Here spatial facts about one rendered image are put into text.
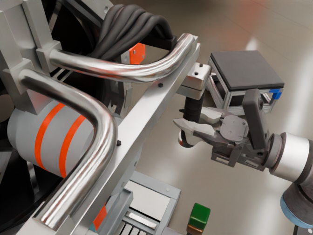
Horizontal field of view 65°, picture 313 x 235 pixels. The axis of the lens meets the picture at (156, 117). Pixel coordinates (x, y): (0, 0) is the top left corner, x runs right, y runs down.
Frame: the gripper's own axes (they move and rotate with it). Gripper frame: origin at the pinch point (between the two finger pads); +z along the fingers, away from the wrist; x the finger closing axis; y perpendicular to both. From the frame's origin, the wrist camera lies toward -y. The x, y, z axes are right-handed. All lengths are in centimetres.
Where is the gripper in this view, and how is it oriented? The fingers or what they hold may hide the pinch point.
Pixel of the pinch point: (182, 114)
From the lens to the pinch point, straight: 53.8
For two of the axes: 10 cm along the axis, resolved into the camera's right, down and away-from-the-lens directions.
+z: -9.1, -3.1, 2.8
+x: 4.1, -6.4, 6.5
